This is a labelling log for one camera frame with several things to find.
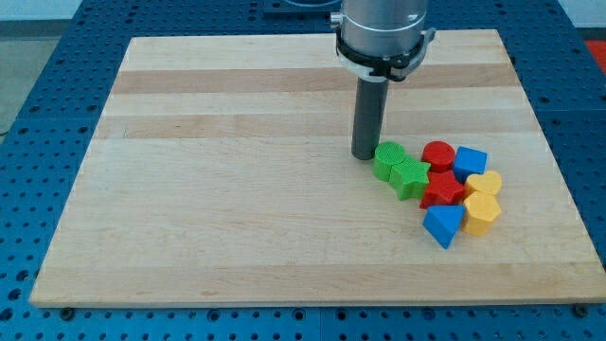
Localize blue cube block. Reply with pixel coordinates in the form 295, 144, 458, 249
453, 146, 488, 184

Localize green cylinder block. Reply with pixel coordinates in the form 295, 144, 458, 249
372, 141, 406, 182

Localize wooden board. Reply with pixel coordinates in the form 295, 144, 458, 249
29, 29, 605, 308

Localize yellow pentagon block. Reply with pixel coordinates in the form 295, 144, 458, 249
462, 191, 502, 237

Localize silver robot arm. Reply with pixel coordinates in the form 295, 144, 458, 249
330, 0, 436, 160

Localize yellow heart block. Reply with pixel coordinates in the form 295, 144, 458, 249
464, 170, 503, 196

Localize blue triangle block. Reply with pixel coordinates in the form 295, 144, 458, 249
422, 206, 466, 249

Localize green star block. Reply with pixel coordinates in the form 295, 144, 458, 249
388, 156, 431, 201

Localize red cylinder block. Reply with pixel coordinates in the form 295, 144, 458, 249
421, 140, 455, 173

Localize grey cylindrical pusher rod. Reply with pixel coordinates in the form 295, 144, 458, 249
351, 79, 388, 160

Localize red star block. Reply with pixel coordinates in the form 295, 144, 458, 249
419, 170, 465, 209

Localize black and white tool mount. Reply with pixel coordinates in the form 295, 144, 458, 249
335, 27, 436, 82

